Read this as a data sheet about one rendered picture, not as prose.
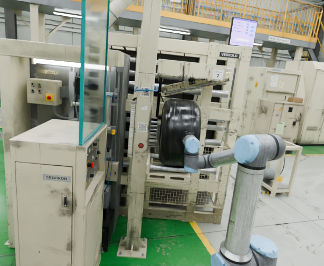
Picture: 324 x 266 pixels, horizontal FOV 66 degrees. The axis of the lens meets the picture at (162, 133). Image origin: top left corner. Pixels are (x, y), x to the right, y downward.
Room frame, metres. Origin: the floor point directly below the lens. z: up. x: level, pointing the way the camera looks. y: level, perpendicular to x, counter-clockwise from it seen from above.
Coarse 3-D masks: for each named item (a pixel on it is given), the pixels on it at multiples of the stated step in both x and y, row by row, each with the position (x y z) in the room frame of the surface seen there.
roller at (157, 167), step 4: (152, 164) 1.96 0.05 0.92; (152, 168) 1.94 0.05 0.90; (156, 168) 1.94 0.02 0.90; (160, 168) 1.94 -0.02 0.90; (164, 168) 1.94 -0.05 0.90; (168, 168) 1.94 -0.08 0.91; (172, 168) 1.94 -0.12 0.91; (176, 168) 1.95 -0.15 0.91; (180, 168) 1.95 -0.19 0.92; (180, 172) 1.95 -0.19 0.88; (184, 172) 1.95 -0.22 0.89; (188, 172) 1.95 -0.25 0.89
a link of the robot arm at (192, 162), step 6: (186, 156) 1.46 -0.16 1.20; (192, 156) 1.45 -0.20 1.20; (198, 156) 1.47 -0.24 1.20; (186, 162) 1.46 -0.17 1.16; (192, 162) 1.44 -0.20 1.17; (198, 162) 1.46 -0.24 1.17; (204, 162) 1.47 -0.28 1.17; (186, 168) 1.45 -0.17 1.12; (192, 168) 1.44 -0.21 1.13; (198, 168) 1.46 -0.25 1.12
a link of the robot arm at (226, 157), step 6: (276, 138) 1.14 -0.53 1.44; (282, 144) 1.01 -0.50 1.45; (228, 150) 1.33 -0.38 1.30; (282, 150) 1.01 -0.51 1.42; (204, 156) 1.50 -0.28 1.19; (210, 156) 1.48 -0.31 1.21; (216, 156) 1.41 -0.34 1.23; (222, 156) 1.36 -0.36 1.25; (228, 156) 1.31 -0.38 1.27; (210, 162) 1.46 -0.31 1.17; (216, 162) 1.41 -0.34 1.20; (222, 162) 1.36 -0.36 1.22; (228, 162) 1.32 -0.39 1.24; (234, 162) 1.29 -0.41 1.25; (204, 168) 1.49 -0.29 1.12
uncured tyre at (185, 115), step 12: (168, 108) 1.94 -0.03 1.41; (180, 108) 1.94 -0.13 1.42; (192, 108) 1.95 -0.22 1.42; (168, 120) 1.86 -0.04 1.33; (180, 120) 1.86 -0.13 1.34; (192, 120) 1.87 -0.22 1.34; (168, 132) 1.83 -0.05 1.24; (180, 132) 1.82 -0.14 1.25; (168, 144) 1.82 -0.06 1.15; (180, 144) 1.82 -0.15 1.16; (168, 156) 1.84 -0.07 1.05; (180, 156) 1.84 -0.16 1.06
